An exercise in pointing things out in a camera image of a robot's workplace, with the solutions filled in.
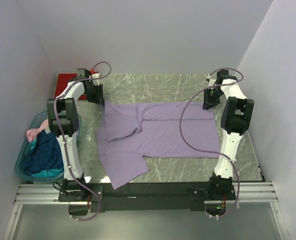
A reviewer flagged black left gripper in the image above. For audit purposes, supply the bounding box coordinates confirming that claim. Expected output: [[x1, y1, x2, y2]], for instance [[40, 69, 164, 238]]
[[84, 83, 105, 104]]

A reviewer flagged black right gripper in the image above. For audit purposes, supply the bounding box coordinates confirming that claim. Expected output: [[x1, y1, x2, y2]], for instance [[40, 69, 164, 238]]
[[202, 87, 224, 110]]

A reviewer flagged lavender t shirt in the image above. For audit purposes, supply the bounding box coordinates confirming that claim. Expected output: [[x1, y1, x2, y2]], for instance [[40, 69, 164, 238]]
[[96, 100, 220, 189]]

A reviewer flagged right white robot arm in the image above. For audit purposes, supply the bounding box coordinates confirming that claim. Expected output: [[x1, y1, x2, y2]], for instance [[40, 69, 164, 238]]
[[203, 68, 254, 200]]

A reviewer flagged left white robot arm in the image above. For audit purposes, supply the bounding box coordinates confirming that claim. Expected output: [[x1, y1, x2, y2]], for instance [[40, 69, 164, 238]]
[[46, 68, 111, 201]]

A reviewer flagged folded red t shirt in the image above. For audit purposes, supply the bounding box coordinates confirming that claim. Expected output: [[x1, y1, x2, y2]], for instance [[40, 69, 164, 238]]
[[54, 73, 87, 101]]

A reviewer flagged teal plastic laundry basket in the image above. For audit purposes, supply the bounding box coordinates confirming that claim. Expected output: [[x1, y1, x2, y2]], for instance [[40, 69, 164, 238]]
[[14, 111, 81, 181]]

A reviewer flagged pink garment in basket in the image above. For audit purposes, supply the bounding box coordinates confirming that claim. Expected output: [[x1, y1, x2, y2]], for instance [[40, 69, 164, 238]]
[[26, 119, 50, 143]]

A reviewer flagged navy garment in basket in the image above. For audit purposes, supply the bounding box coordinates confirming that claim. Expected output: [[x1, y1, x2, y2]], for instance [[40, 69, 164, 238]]
[[22, 131, 65, 176]]

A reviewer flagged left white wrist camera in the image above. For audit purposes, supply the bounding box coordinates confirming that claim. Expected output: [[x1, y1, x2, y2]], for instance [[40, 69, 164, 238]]
[[89, 69, 100, 86]]

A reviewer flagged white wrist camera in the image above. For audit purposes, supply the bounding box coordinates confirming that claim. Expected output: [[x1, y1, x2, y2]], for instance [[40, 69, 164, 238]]
[[206, 75, 217, 87], [89, 69, 100, 86]]

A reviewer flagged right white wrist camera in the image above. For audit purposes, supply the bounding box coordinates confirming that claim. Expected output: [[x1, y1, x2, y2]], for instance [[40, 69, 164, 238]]
[[206, 75, 217, 87]]

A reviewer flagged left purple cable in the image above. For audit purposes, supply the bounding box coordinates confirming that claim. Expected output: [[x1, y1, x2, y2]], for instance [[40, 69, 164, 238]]
[[53, 61, 112, 223]]

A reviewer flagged aluminium frame rail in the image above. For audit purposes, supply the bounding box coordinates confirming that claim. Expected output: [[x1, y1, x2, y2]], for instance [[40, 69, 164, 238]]
[[14, 182, 278, 205]]

